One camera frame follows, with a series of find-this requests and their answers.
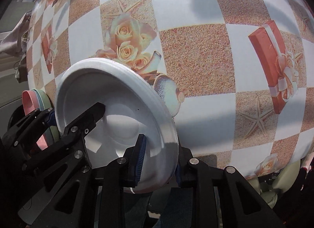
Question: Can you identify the white plate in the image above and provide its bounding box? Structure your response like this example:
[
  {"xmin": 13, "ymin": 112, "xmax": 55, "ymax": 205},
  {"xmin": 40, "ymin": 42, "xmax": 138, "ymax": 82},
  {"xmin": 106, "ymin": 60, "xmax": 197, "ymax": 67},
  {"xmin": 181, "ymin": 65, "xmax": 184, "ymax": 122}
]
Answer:
[{"xmin": 54, "ymin": 57, "xmax": 179, "ymax": 194}]

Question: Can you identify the cream chair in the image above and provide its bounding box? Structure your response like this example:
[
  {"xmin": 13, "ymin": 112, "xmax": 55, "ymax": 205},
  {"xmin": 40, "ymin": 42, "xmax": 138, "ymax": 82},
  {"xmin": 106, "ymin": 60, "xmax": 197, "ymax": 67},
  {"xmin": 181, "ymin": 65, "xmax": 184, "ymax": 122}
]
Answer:
[{"xmin": 245, "ymin": 162, "xmax": 306, "ymax": 210}]

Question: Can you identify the green plate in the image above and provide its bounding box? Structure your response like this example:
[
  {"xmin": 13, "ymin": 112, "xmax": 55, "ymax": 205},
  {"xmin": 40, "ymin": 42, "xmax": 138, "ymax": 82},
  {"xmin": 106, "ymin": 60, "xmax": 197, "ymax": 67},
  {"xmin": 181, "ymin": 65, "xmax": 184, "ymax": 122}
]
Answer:
[{"xmin": 39, "ymin": 91, "xmax": 60, "ymax": 144}]

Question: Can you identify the blue plate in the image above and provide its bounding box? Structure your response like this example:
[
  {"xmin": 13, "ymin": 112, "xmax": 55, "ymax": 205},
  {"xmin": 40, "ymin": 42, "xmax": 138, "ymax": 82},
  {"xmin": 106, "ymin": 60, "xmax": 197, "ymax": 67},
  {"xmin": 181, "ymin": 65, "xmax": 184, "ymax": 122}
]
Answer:
[{"xmin": 34, "ymin": 90, "xmax": 47, "ymax": 111}]

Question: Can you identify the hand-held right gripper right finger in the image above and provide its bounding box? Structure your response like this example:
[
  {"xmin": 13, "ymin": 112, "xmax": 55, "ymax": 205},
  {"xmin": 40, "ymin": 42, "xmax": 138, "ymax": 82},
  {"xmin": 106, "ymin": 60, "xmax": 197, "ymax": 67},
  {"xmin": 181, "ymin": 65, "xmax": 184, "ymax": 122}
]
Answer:
[{"xmin": 175, "ymin": 145, "xmax": 286, "ymax": 228}]

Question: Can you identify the grey cloth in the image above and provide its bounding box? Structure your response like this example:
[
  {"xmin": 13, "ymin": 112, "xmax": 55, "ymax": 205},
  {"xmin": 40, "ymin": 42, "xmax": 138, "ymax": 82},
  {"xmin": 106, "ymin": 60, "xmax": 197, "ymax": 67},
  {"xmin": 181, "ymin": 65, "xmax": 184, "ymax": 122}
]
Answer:
[{"xmin": 0, "ymin": 10, "xmax": 32, "ymax": 57}]

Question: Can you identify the dark cloth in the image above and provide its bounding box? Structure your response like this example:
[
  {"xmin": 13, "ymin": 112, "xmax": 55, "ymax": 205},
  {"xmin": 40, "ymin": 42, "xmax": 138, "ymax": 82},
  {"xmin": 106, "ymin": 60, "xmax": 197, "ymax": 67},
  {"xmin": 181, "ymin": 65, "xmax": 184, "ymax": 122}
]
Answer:
[{"xmin": 14, "ymin": 56, "xmax": 28, "ymax": 84}]

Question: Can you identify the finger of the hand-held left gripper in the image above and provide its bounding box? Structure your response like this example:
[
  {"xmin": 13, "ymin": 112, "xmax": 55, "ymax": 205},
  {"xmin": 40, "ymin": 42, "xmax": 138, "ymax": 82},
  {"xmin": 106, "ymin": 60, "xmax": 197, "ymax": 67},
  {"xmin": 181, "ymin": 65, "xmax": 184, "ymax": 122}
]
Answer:
[
  {"xmin": 22, "ymin": 102, "xmax": 106, "ymax": 172},
  {"xmin": 2, "ymin": 109, "xmax": 56, "ymax": 147}
]

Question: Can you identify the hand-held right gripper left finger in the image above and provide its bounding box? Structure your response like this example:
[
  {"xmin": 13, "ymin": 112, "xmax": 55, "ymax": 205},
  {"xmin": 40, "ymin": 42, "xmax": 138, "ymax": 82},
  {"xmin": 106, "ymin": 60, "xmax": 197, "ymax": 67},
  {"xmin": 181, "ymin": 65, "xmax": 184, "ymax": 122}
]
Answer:
[{"xmin": 31, "ymin": 133, "xmax": 147, "ymax": 228}]

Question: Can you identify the person's blue jeans leg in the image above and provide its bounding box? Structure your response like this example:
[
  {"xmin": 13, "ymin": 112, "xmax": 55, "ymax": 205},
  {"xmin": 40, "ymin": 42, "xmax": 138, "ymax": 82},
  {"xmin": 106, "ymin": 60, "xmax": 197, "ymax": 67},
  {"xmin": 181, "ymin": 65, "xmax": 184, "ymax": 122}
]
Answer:
[{"xmin": 123, "ymin": 185, "xmax": 198, "ymax": 228}]

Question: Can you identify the pink plate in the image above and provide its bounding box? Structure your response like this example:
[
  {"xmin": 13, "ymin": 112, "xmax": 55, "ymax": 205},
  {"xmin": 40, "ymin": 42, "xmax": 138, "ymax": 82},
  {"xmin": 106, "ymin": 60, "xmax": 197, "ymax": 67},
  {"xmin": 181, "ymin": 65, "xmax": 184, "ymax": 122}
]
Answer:
[{"xmin": 22, "ymin": 90, "xmax": 49, "ymax": 150}]

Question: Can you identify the printed checkered tablecloth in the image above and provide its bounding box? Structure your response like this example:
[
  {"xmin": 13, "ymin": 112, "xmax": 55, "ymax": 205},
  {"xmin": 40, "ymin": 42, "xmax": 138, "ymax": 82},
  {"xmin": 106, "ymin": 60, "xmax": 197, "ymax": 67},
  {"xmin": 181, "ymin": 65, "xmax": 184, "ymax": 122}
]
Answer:
[{"xmin": 26, "ymin": 0, "xmax": 314, "ymax": 179}]

